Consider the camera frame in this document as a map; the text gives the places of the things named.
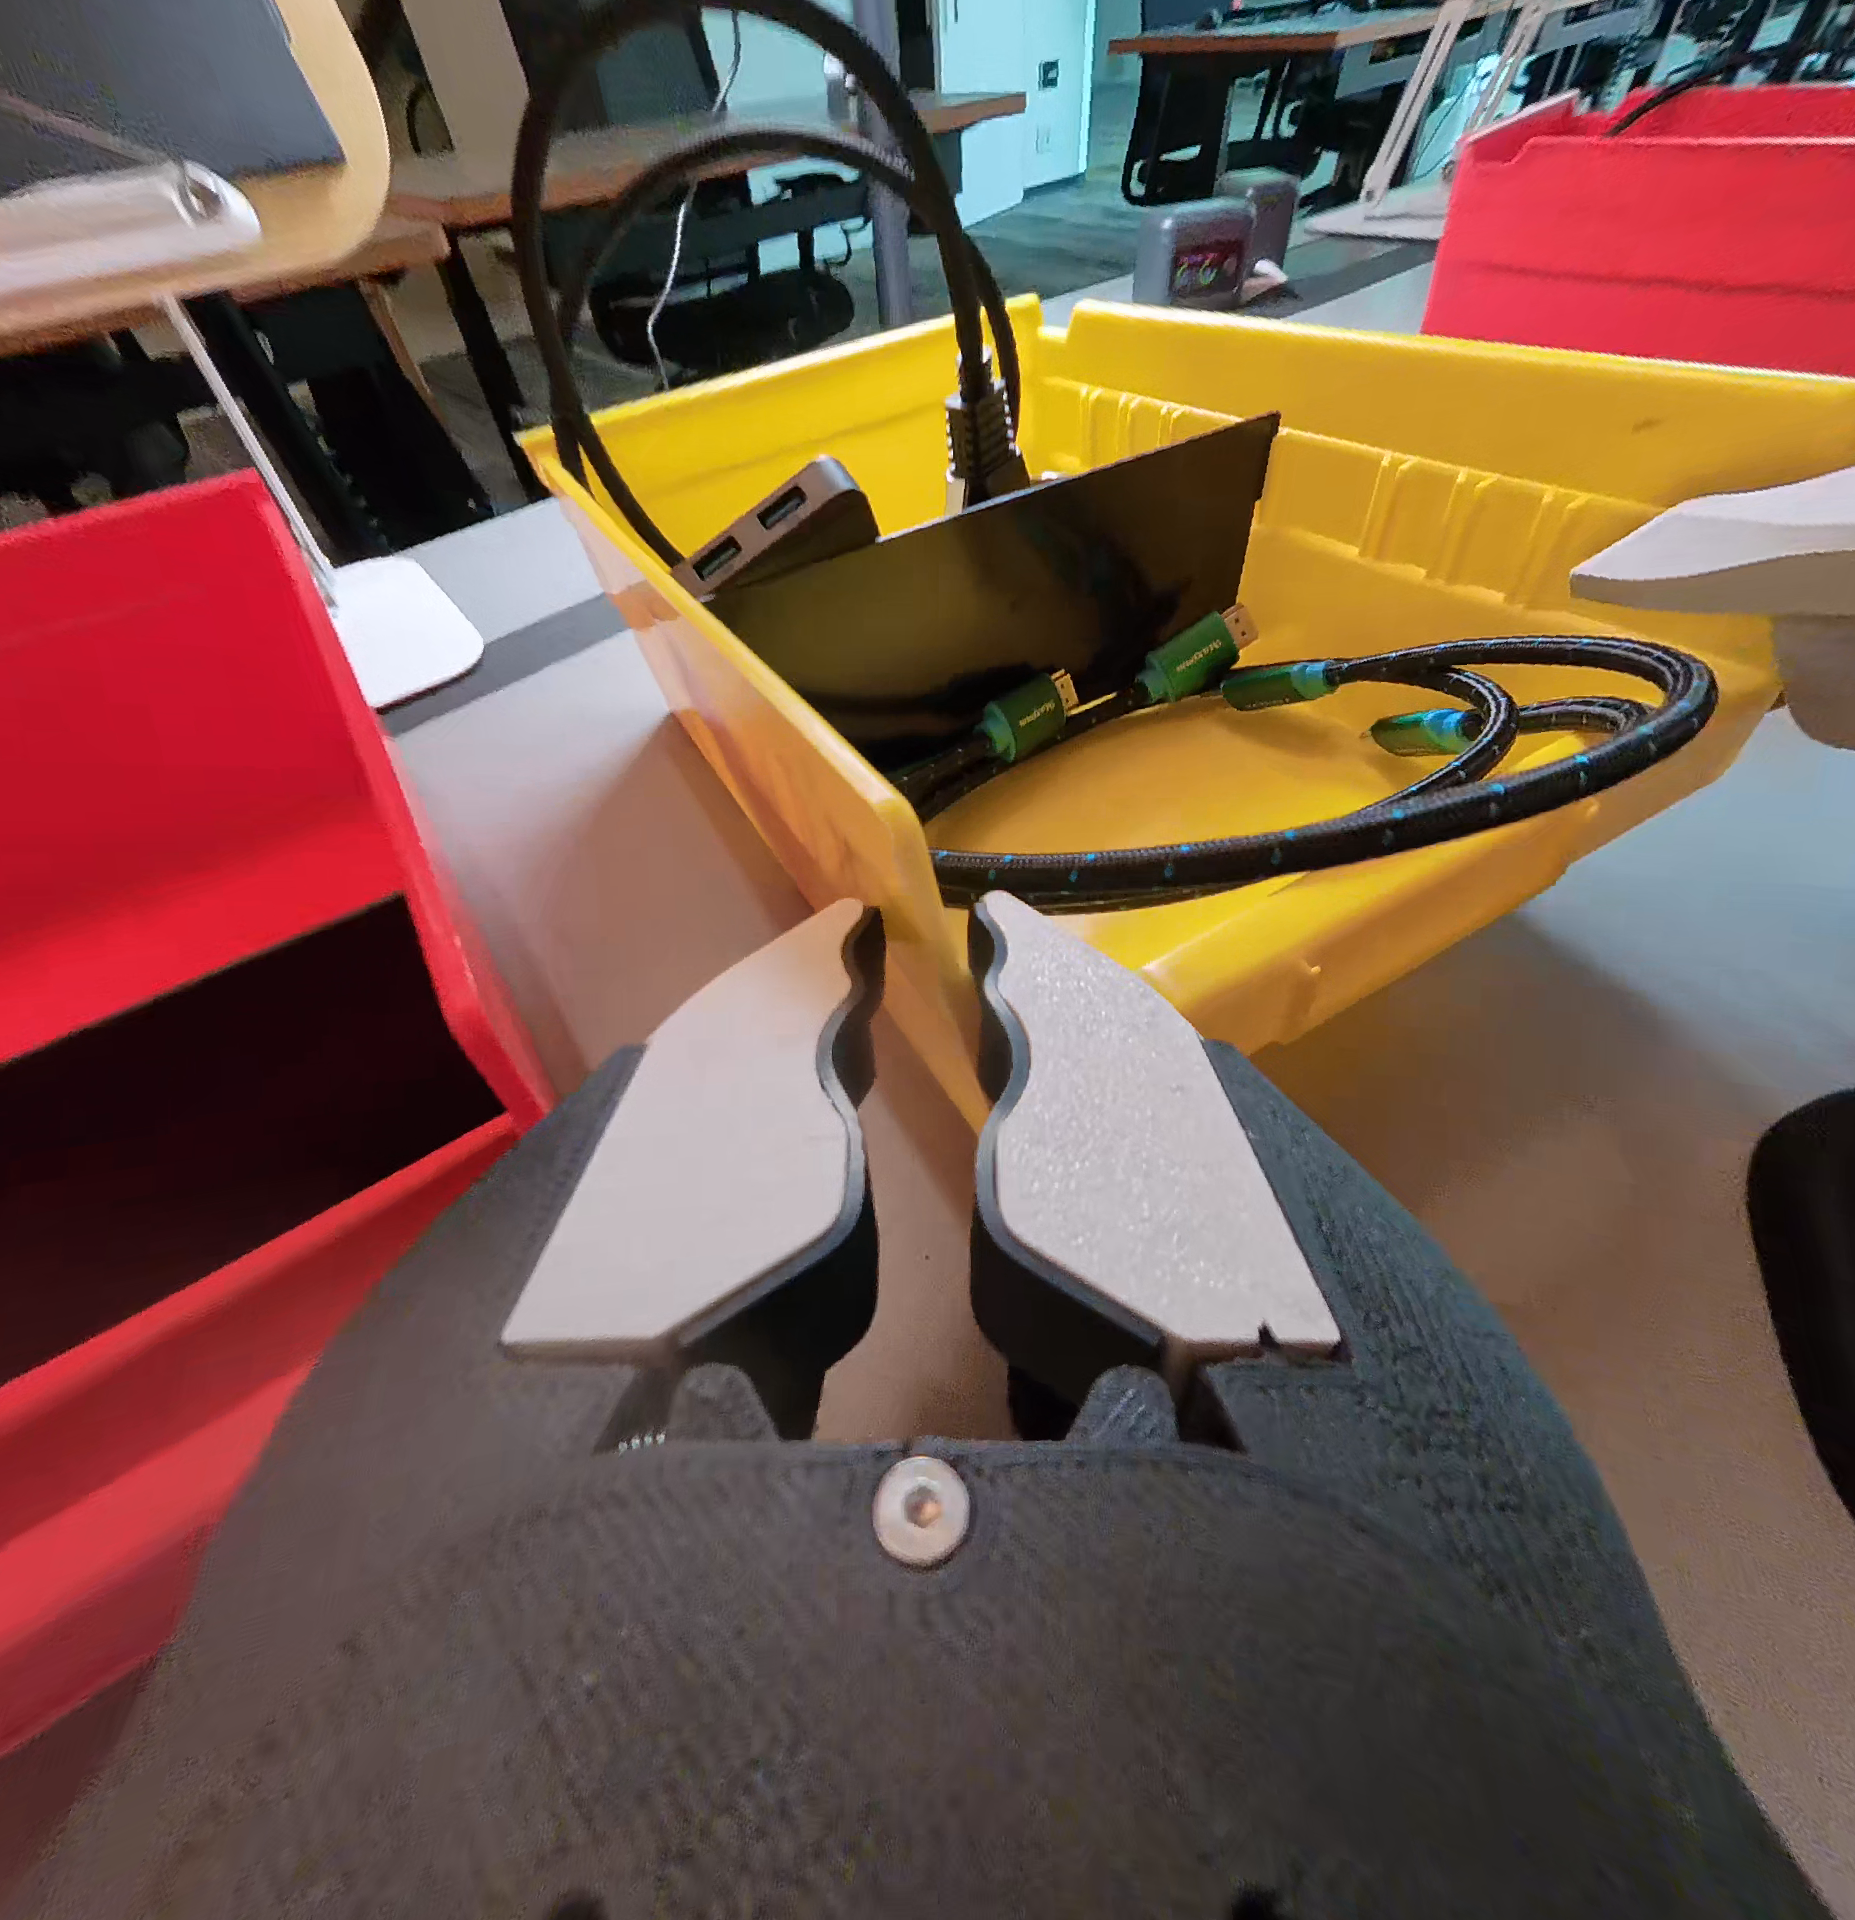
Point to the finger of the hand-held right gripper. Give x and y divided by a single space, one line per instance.
1765 549
1841 676

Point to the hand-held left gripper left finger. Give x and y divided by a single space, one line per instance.
706 1173

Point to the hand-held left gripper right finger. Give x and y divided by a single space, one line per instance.
1158 1173

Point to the yellow plastic bin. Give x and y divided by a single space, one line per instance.
1467 492

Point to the grey usb hub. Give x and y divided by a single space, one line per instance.
833 499

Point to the red plastic bin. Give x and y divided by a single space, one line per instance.
197 720
1646 242

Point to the black bin divider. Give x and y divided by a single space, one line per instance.
1016 583

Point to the white folding tablet stand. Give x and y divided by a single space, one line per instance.
407 632

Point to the grey box with colourful label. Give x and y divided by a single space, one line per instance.
1217 248

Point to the black round pad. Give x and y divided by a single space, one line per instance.
1833 1323

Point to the black office chair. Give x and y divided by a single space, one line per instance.
719 303

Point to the brown office desk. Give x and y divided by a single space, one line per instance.
598 162

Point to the black board with wooden rim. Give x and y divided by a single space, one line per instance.
144 74

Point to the white stand frame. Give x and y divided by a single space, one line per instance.
1409 162

